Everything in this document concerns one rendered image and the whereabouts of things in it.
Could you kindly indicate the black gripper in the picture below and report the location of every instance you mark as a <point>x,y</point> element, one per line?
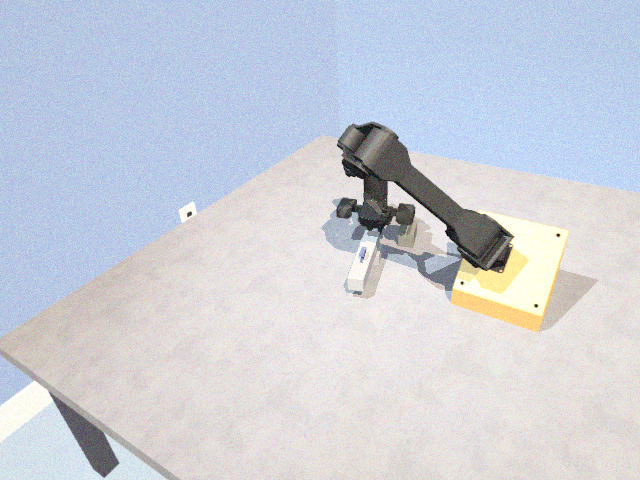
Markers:
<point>404,213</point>

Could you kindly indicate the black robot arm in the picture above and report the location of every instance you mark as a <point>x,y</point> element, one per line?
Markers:
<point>372,152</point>

